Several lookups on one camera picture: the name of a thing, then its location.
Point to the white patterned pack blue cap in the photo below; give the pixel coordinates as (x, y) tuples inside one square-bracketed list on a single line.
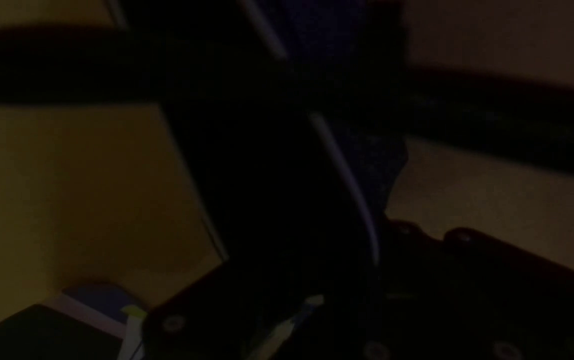
[(103, 298)]

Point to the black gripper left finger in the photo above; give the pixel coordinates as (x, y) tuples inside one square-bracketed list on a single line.
[(213, 312)]

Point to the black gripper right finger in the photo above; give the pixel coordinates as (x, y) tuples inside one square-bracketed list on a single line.
[(493, 300)]

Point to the dark blue bag white piping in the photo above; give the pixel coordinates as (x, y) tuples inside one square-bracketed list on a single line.
[(267, 167)]

